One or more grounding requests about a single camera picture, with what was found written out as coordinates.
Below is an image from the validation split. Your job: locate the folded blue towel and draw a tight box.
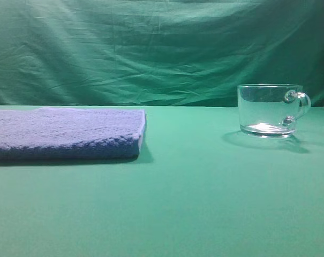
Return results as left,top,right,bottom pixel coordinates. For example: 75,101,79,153
0,107,146,161

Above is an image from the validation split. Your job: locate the transparent glass cup with handle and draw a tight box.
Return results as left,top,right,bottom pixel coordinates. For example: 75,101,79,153
237,84,312,138

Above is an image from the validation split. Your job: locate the green backdrop cloth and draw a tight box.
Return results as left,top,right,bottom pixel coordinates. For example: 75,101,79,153
0,1,324,107

